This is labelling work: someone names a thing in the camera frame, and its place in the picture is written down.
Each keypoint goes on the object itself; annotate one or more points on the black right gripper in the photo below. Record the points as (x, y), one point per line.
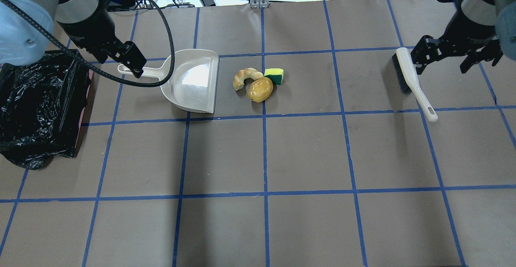
(463, 35)

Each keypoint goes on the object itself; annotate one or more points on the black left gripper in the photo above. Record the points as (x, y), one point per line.
(89, 28)

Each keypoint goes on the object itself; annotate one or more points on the beige hand brush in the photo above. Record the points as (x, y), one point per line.
(409, 83)

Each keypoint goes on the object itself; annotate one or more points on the beige dustpan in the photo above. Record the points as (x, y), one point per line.
(193, 84)

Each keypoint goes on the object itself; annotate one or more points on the croissant bread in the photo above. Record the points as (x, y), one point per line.
(242, 75)

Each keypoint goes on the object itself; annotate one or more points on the yellow potato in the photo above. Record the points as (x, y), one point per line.
(260, 90)

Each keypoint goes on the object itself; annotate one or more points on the yellow green sponge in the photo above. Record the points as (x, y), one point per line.
(276, 75)

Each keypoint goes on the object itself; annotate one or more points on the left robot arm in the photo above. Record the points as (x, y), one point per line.
(21, 43)

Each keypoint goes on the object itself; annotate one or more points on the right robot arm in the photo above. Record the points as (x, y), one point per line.
(500, 13)

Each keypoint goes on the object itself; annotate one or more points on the black lined trash bin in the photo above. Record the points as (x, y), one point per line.
(41, 109)

